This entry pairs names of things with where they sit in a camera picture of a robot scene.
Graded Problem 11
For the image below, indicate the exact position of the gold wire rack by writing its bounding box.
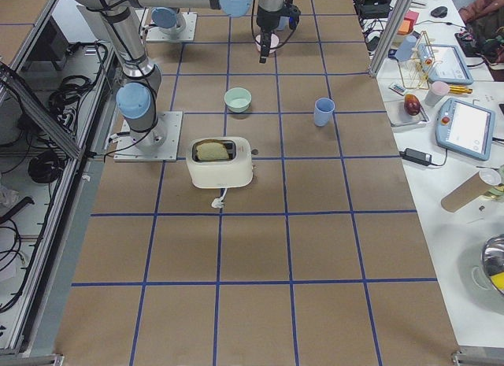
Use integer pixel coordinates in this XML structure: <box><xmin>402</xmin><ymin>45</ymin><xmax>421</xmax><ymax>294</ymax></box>
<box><xmin>398</xmin><ymin>31</ymin><xmax>437</xmax><ymax>90</ymax></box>

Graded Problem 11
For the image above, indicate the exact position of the cream white toaster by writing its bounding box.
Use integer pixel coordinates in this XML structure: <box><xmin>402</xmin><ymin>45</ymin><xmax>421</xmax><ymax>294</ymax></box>
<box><xmin>186</xmin><ymin>136</ymin><xmax>254</xmax><ymax>189</ymax></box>

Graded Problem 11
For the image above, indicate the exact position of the right teach pendant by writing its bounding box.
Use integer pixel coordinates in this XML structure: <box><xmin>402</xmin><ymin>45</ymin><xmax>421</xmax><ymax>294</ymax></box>
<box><xmin>435</xmin><ymin>98</ymin><xmax>495</xmax><ymax>161</ymax></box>

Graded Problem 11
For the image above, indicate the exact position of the light blue upturned cup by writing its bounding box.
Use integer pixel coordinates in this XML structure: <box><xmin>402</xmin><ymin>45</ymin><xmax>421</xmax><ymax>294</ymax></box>
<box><xmin>395</xmin><ymin>35</ymin><xmax>417</xmax><ymax>62</ymax></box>

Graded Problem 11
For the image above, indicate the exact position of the metal tray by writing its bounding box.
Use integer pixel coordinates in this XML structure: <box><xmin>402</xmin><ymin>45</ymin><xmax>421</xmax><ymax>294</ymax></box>
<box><xmin>384</xmin><ymin>100</ymin><xmax>430</xmax><ymax>129</ymax></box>

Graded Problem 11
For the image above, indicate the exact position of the white remote control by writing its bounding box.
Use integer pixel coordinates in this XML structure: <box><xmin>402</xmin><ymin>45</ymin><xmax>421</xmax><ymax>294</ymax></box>
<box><xmin>388</xmin><ymin>83</ymin><xmax>407</xmax><ymax>96</ymax></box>

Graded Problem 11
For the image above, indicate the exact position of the white cup on desk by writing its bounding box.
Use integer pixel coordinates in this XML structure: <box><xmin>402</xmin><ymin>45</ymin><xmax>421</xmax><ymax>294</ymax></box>
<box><xmin>424</xmin><ymin>81</ymin><xmax>450</xmax><ymax>107</ymax></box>

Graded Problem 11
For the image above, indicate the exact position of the left teach pendant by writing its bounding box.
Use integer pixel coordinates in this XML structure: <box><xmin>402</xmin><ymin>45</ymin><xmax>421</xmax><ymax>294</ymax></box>
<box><xmin>417</xmin><ymin>43</ymin><xmax>473</xmax><ymax>86</ymax></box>

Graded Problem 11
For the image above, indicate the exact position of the steel mixing bowl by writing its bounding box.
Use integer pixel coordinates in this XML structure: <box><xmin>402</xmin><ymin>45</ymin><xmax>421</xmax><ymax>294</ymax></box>
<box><xmin>481</xmin><ymin>235</ymin><xmax>503</xmax><ymax>295</ymax></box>

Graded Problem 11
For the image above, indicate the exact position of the toaster power cord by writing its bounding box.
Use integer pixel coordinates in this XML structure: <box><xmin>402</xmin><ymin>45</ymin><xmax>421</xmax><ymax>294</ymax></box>
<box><xmin>211</xmin><ymin>187</ymin><xmax>229</xmax><ymax>209</ymax></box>

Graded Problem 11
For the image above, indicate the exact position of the aluminium frame post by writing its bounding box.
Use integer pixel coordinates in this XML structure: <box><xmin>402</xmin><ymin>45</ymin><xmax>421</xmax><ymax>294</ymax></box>
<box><xmin>369</xmin><ymin>0</ymin><xmax>413</xmax><ymax>77</ymax></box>

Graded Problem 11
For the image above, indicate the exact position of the black power adapter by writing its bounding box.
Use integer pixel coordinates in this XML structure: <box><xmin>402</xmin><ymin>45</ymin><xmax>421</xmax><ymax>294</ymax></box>
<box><xmin>399</xmin><ymin>148</ymin><xmax>432</xmax><ymax>166</ymax></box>

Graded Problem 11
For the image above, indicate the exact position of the green bowl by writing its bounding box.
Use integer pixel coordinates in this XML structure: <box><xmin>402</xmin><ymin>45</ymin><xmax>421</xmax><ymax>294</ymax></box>
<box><xmin>224</xmin><ymin>87</ymin><xmax>252</xmax><ymax>113</ymax></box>

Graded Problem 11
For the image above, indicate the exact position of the bread slice in toaster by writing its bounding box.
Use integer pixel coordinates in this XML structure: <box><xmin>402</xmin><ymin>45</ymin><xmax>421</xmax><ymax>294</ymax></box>
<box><xmin>196</xmin><ymin>141</ymin><xmax>229</xmax><ymax>161</ymax></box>

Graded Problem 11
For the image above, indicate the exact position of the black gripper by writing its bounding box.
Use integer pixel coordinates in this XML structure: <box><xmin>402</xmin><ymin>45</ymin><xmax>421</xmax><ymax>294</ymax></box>
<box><xmin>259</xmin><ymin>4</ymin><xmax>301</xmax><ymax>64</ymax></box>

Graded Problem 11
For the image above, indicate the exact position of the teach pendant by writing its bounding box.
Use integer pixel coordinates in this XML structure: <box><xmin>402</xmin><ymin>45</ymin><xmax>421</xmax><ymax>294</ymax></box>
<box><xmin>435</xmin><ymin>98</ymin><xmax>495</xmax><ymax>161</ymax></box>
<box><xmin>417</xmin><ymin>43</ymin><xmax>473</xmax><ymax>86</ymax></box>

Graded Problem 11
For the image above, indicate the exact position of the cardboard tube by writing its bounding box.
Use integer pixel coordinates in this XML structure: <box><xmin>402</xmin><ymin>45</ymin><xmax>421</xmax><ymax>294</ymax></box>
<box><xmin>440</xmin><ymin>168</ymin><xmax>502</xmax><ymax>213</ymax></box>

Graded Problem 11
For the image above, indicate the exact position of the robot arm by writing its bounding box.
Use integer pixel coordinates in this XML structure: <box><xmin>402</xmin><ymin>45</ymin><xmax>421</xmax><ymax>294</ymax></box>
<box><xmin>75</xmin><ymin>0</ymin><xmax>232</xmax><ymax>162</ymax></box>
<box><xmin>139</xmin><ymin>0</ymin><xmax>301</xmax><ymax>64</ymax></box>

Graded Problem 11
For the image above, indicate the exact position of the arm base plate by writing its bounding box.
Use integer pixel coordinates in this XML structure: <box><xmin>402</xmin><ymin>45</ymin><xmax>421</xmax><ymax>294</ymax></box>
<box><xmin>113</xmin><ymin>111</ymin><xmax>183</xmax><ymax>162</ymax></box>
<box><xmin>144</xmin><ymin>12</ymin><xmax>197</xmax><ymax>43</ymax></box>

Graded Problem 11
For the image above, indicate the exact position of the pink bowl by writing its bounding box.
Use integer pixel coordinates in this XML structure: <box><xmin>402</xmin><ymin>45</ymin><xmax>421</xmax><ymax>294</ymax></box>
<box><xmin>254</xmin><ymin>33</ymin><xmax>280</xmax><ymax>53</ymax></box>

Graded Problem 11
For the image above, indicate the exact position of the red yellow mango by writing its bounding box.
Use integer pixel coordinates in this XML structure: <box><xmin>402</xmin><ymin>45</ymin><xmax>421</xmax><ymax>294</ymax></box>
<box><xmin>403</xmin><ymin>94</ymin><xmax>421</xmax><ymax>116</ymax></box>

